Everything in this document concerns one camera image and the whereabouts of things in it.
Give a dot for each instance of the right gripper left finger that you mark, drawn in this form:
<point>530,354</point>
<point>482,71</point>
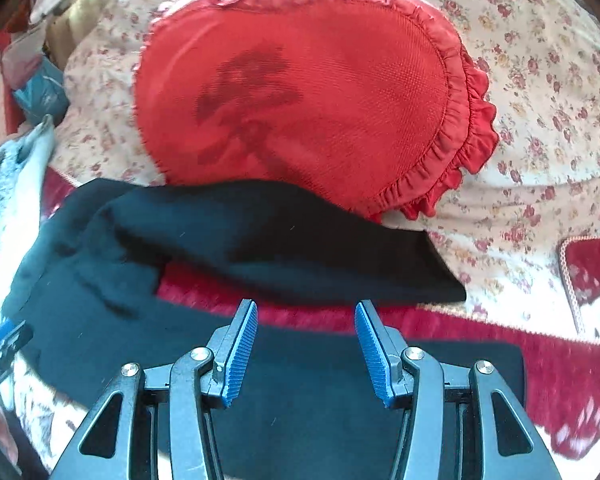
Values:
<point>118,438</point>

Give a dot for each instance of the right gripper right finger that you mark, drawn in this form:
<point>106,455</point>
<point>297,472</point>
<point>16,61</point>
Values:
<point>458,422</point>

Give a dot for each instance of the black knit pants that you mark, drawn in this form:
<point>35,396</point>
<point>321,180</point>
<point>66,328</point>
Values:
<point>220,279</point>

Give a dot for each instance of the red white plush blanket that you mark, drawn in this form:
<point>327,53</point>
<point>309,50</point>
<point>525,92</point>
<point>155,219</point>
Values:
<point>555,369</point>

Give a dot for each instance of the grey fleece jacket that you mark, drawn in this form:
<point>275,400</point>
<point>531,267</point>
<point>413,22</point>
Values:
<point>23,164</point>

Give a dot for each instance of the red embroidered cushion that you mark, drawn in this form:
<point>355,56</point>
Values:
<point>579,266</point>

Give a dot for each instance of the teal plastic bag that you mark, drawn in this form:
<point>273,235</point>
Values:
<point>43,94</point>

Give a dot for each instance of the floral beige quilt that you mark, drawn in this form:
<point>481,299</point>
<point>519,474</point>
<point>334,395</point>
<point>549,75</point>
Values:
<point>500,230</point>

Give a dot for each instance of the red heart ruffled pillow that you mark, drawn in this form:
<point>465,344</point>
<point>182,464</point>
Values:
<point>374,105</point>

